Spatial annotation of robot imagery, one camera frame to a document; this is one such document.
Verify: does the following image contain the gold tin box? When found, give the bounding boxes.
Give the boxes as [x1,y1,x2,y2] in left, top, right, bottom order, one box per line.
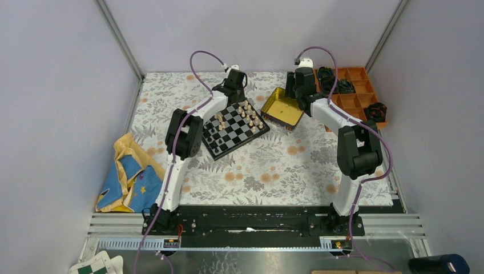
[261,87,304,131]

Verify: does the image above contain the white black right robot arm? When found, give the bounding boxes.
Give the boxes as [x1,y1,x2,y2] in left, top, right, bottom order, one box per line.
[285,58,383,235]

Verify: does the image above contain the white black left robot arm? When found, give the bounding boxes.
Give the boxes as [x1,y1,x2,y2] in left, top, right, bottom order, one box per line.
[155,65,247,212]

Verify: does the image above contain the black grey chess board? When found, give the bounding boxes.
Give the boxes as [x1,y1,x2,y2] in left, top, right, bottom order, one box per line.
[202,102,270,160]

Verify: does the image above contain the rolled blue floral tie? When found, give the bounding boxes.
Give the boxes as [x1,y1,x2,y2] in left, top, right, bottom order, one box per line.
[316,67,334,79]

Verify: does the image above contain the rolled dark floral tie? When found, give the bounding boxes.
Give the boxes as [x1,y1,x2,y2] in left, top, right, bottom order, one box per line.
[320,75,335,96]

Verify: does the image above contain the rolled green floral tie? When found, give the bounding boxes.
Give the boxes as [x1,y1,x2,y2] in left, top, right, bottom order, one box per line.
[338,79,356,94]

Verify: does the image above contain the rolled black orange tie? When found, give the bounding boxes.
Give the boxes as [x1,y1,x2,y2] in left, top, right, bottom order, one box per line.
[364,102,388,123]

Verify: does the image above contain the blue yellow cloth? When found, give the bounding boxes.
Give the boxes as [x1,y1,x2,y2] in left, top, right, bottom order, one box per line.
[95,132,166,213]

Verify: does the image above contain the green white checker card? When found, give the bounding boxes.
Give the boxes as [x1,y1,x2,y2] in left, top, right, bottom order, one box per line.
[68,251,124,274]

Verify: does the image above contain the dark blue cylinder bottle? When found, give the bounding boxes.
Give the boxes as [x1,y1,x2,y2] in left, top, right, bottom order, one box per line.
[409,253,470,274]

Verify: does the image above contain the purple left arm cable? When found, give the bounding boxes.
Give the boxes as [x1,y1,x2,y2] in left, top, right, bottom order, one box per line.
[133,50,229,274]

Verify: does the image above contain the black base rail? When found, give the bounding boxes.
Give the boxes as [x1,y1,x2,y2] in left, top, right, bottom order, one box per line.
[142,205,365,248]

